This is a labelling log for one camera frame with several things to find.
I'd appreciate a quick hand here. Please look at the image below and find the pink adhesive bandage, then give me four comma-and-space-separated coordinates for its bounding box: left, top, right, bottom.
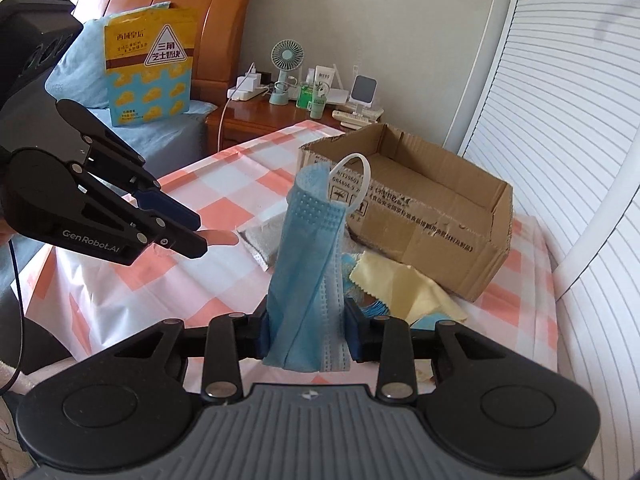
196, 230, 239, 246

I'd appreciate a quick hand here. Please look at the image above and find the yellow cleaning cloth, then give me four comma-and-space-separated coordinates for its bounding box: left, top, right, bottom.
348, 249, 470, 328

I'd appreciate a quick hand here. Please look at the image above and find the grey fabric sachet pouch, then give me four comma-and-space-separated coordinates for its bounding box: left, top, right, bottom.
238, 212, 285, 271

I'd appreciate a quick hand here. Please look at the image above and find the blue surgical face mask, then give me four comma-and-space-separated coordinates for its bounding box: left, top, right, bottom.
262, 153, 371, 373

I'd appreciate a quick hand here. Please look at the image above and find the blue bed sheet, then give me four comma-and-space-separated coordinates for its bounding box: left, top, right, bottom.
91, 100, 216, 178

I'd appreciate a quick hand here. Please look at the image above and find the blue pillow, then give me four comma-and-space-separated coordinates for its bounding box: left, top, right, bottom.
44, 1, 170, 108

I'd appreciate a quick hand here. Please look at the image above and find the orange checked tablecloth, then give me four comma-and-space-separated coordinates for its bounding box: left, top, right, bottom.
20, 120, 558, 382

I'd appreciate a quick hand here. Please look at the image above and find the wooden nightstand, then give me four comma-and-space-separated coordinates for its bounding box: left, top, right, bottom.
205, 93, 352, 155

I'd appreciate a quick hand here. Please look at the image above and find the yellow blue snack bag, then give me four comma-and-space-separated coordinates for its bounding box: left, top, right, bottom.
103, 6, 198, 127

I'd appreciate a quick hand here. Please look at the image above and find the white power strip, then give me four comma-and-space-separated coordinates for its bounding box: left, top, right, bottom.
227, 86, 269, 102

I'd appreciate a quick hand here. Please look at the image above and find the brown cardboard box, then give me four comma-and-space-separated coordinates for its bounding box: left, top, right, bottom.
298, 124, 513, 302

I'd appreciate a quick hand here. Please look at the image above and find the green bottle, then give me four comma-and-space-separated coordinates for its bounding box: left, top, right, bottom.
296, 82, 314, 110

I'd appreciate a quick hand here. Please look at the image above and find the mint green desk fan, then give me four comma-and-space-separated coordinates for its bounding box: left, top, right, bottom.
269, 39, 305, 106

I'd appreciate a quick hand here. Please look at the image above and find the pale green tube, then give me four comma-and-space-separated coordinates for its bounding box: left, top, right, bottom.
309, 96, 326, 120

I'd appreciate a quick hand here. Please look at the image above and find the white router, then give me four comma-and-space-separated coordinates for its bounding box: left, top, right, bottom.
314, 64, 350, 105

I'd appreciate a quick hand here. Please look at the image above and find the white remote control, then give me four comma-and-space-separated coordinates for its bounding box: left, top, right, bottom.
332, 110, 384, 130

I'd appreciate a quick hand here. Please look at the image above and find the white louvered closet door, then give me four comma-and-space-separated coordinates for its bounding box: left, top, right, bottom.
459, 0, 639, 479

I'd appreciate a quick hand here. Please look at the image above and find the white charger with cable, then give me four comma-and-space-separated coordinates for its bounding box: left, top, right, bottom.
216, 62, 260, 152

